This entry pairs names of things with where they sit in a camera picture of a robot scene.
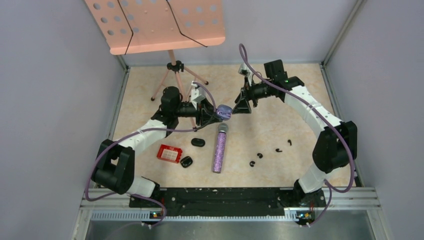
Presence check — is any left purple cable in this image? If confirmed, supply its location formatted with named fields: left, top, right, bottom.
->
left=84, top=81, right=220, bottom=229

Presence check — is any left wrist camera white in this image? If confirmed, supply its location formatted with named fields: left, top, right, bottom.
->
left=190, top=81, right=206, bottom=108

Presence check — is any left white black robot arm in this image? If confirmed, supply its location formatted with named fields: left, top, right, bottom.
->
left=89, top=81, right=221, bottom=207

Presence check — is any pink music stand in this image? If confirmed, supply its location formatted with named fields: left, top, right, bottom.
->
left=85, top=0, right=226, bottom=91

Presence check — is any purple glitter microphone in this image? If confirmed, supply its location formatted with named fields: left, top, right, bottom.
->
left=212, top=123, right=229, bottom=174

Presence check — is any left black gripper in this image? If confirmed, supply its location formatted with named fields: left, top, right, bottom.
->
left=173, top=97, right=223, bottom=126

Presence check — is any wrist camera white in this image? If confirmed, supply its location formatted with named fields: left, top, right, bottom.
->
left=237, top=63, right=254, bottom=85
left=190, top=81, right=206, bottom=108

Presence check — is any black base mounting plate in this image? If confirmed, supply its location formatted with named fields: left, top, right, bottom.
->
left=129, top=187, right=326, bottom=218

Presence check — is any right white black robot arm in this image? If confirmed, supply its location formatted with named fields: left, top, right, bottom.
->
left=232, top=60, right=358, bottom=206

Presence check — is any purple cable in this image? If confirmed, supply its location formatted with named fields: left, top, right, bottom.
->
left=238, top=43, right=356, bottom=228
left=84, top=81, right=220, bottom=229

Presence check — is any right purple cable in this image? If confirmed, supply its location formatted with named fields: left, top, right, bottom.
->
left=238, top=43, right=356, bottom=228

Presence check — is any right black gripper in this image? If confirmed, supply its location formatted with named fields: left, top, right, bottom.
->
left=231, top=76, right=274, bottom=115

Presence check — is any red plastic box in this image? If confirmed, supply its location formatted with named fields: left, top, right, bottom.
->
left=156, top=144, right=183, bottom=164

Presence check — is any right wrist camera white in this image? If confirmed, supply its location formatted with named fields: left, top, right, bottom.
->
left=237, top=63, right=254, bottom=85

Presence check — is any purple earbud charging case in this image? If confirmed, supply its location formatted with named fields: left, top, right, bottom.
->
left=215, top=104, right=233, bottom=121

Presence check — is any open black earbud case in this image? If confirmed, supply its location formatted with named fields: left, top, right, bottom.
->
left=180, top=156, right=194, bottom=168

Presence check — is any closed black earbud case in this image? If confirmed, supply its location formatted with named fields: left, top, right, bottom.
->
left=191, top=137, right=206, bottom=147

